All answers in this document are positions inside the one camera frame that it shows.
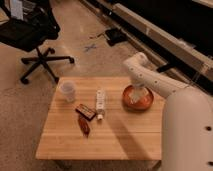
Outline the white sponge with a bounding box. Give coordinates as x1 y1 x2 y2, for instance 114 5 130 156
129 91 144 104

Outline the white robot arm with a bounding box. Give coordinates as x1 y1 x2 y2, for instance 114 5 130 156
123 52 213 171

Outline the orange bowl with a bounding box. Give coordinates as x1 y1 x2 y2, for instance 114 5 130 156
122 85 154 110

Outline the white tube bottle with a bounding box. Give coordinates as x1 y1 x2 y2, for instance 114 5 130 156
96 90 105 120

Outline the wooden table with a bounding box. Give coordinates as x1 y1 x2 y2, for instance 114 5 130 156
36 77 164 161

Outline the dark chocolate bar box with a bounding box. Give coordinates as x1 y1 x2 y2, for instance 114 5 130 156
76 104 96 121

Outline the black bag on floor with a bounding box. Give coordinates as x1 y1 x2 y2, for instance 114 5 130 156
105 28 127 46

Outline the red snack packet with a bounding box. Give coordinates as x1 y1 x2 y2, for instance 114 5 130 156
78 116 90 137

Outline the clear plastic cup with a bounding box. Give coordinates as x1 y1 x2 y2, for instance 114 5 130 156
59 81 76 102

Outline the black office chair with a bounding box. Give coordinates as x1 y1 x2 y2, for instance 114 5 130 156
0 0 75 84

